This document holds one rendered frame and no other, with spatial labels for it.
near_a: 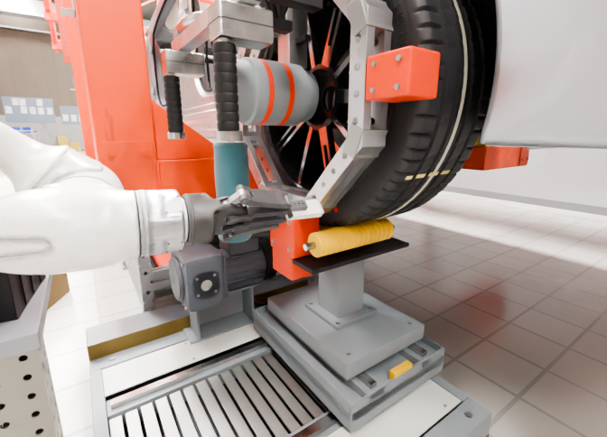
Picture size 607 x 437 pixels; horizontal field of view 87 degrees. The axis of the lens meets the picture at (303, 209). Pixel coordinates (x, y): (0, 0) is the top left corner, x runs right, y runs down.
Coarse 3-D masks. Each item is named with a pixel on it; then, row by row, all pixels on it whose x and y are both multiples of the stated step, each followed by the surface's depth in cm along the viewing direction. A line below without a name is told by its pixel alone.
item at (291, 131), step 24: (312, 24) 81; (336, 24) 73; (312, 48) 81; (336, 48) 75; (312, 72) 82; (336, 72) 75; (336, 96) 76; (312, 120) 87; (336, 120) 77; (288, 144) 97; (312, 144) 87; (288, 168) 97; (312, 168) 101
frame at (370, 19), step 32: (352, 0) 54; (352, 32) 55; (384, 32) 55; (352, 64) 56; (352, 96) 57; (256, 128) 98; (352, 128) 57; (384, 128) 59; (256, 160) 93; (352, 160) 59; (288, 192) 79; (320, 192) 68
